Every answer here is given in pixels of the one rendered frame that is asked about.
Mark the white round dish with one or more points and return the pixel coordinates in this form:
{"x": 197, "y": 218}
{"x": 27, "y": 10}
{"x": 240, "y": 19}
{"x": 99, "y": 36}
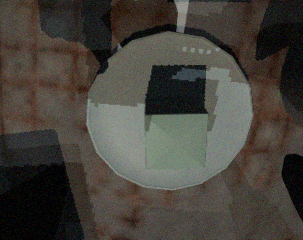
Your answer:
{"x": 167, "y": 64}

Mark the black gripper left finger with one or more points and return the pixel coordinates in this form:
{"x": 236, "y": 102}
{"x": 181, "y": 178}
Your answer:
{"x": 32, "y": 210}

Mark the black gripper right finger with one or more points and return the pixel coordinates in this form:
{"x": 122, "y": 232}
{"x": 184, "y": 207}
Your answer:
{"x": 292, "y": 174}

